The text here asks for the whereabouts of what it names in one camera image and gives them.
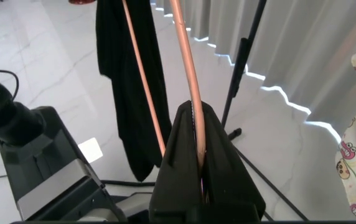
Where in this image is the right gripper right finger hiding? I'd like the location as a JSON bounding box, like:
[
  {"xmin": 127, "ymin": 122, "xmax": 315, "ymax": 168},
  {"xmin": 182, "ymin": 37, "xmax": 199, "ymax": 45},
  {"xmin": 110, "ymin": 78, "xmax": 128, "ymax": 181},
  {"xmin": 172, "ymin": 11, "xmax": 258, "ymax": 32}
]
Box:
[{"xmin": 200, "ymin": 100, "xmax": 266, "ymax": 223}]

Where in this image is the black garment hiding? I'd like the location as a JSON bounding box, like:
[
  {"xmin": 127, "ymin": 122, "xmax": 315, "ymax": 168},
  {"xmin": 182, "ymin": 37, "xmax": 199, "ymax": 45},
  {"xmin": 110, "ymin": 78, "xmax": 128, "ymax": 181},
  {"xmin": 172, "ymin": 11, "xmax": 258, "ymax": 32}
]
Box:
[{"xmin": 95, "ymin": 0, "xmax": 172, "ymax": 183}]

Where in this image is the white curtain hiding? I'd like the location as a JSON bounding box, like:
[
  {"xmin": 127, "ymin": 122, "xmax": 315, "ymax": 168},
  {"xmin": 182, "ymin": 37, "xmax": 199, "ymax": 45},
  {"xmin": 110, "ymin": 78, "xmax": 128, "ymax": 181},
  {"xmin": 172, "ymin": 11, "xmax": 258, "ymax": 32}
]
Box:
[{"xmin": 151, "ymin": 0, "xmax": 356, "ymax": 144}]

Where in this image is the black clothes rack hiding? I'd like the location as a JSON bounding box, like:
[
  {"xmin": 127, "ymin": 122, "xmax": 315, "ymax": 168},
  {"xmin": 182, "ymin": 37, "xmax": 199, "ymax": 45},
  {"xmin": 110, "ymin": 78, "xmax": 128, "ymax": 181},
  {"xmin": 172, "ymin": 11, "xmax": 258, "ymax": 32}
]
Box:
[{"xmin": 221, "ymin": 0, "xmax": 309, "ymax": 222}]

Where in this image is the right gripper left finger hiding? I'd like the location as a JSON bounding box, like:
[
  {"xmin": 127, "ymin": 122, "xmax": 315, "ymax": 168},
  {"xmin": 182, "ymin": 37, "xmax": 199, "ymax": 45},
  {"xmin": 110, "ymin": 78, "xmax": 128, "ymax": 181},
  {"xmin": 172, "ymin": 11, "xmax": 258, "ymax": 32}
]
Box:
[{"xmin": 149, "ymin": 100, "xmax": 204, "ymax": 223}]

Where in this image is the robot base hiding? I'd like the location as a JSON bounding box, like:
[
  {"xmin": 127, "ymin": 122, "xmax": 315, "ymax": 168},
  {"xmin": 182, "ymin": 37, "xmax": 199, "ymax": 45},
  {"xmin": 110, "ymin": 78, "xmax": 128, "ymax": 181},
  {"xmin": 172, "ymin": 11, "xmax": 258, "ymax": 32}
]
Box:
[{"xmin": 0, "ymin": 105, "xmax": 154, "ymax": 222}]

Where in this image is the pink clothes hanger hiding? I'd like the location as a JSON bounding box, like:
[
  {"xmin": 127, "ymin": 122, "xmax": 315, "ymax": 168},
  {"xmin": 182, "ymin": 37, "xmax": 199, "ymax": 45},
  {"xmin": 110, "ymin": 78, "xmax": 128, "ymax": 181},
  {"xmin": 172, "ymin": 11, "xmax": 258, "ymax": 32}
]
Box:
[{"xmin": 121, "ymin": 0, "xmax": 207, "ymax": 169}]

